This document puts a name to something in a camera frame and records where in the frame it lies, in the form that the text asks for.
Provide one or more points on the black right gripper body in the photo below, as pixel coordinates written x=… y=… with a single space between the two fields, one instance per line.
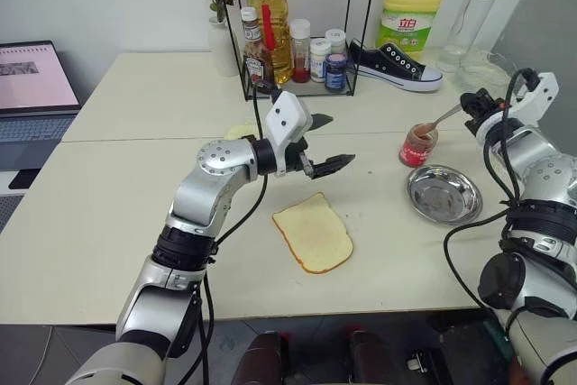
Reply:
x=489 y=107

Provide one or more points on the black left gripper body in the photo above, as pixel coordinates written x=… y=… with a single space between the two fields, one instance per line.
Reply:
x=297 y=155

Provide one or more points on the metal spoon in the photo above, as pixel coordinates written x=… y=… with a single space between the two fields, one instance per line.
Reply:
x=444 y=116

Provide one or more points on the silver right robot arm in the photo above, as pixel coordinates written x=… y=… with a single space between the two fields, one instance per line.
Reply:
x=541 y=168

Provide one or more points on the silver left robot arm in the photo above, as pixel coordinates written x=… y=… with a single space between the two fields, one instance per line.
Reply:
x=212 y=182

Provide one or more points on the red jam jar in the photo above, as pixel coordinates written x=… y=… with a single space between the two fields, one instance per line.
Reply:
x=417 y=150

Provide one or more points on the pale yellow bread piece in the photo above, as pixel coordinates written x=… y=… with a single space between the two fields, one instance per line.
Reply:
x=239 y=131

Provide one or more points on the toast bread slice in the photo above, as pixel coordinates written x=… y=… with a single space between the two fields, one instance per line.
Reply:
x=313 y=234

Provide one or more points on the clear glass bowl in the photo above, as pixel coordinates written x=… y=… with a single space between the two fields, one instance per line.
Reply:
x=487 y=69

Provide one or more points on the dark blue jar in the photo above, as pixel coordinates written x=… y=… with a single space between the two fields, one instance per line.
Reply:
x=335 y=71

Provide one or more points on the white plastic jar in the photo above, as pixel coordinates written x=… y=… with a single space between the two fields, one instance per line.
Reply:
x=319 y=62

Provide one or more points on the spice jar with red contents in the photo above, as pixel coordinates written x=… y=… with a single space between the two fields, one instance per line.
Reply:
x=300 y=56

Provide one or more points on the clear bottle with green lid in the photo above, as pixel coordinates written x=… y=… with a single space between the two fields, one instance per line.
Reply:
x=473 y=20

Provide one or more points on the round steel dish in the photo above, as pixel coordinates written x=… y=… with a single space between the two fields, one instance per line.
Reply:
x=444 y=195

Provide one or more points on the small white lidded jar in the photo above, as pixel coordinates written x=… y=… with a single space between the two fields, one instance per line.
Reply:
x=336 y=40

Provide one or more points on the black canvas sneaker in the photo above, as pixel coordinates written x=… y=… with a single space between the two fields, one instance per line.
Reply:
x=387 y=67

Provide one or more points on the yellow dish soap bottle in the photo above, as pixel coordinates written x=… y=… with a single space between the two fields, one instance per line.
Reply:
x=408 y=20

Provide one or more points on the ketchup bottle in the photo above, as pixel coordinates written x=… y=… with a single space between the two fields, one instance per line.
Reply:
x=252 y=38

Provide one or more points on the cooking oil bottle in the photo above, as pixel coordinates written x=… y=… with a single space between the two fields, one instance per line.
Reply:
x=275 y=2

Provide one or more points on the dark rounded shape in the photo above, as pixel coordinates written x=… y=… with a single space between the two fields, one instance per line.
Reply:
x=263 y=360
x=372 y=358

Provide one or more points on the black flat pad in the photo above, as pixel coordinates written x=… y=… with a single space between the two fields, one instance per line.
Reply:
x=24 y=179

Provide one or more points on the open laptop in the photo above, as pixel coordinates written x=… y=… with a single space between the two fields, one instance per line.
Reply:
x=31 y=87

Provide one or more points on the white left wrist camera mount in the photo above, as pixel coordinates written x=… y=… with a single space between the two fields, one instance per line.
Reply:
x=284 y=116

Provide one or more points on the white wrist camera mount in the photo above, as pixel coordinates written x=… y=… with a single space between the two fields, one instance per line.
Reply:
x=543 y=92
x=284 y=116

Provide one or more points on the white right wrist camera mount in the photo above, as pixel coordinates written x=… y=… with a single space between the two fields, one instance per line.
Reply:
x=543 y=92

